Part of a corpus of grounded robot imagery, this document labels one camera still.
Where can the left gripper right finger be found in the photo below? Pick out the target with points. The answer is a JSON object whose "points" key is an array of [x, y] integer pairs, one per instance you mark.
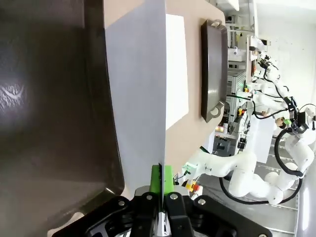
{"points": [[168, 177]]}

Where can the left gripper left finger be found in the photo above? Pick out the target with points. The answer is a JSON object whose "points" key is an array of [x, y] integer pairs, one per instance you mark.
{"points": [[156, 177]]}

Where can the yellow emergency stop box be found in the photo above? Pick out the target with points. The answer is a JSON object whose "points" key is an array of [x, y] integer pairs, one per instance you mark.
{"points": [[191, 185]]}

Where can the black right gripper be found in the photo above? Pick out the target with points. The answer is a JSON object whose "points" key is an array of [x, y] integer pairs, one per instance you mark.
{"points": [[299, 123]]}

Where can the aluminium frame rack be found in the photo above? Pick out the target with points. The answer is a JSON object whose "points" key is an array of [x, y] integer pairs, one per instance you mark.
{"points": [[237, 81]]}

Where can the white cabinet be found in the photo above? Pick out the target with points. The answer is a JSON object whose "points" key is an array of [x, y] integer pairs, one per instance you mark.
{"points": [[261, 138]]}

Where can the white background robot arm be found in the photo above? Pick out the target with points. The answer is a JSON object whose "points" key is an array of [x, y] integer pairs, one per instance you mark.
{"points": [[271, 81]]}

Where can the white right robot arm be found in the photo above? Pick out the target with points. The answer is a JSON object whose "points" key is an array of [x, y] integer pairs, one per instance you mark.
{"points": [[247, 182]]}

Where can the white A4 paper sheet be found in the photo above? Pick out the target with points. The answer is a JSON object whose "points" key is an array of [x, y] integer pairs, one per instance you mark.
{"points": [[138, 98]]}

